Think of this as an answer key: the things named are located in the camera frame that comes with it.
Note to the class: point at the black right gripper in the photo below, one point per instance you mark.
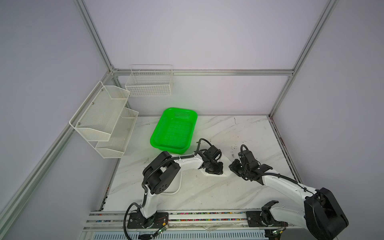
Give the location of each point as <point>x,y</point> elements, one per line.
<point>233,167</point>

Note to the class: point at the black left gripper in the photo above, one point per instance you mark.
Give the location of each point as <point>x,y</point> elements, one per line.
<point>219,169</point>

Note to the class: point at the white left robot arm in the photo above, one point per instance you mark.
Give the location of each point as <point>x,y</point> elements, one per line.
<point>159,175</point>

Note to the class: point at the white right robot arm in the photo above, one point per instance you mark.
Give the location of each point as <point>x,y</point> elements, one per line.
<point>317,210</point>

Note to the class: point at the white rectangular tray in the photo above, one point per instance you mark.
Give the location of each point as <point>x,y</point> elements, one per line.
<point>175,183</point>

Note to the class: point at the green plastic basket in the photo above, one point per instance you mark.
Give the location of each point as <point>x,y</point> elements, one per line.
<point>174,130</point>

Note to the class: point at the white mesh lower shelf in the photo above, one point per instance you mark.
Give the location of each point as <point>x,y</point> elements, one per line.
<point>117,145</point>

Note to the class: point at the white mesh shelf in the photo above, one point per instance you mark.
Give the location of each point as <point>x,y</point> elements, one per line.
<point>117,145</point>
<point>96,119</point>

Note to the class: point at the white mesh upper shelf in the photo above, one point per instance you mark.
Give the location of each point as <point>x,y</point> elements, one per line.
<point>96,119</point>

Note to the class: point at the white wire basket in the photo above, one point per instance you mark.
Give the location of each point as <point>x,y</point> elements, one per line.
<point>150,81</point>

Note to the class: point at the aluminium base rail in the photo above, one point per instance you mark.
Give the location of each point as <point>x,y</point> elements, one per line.
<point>190,225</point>

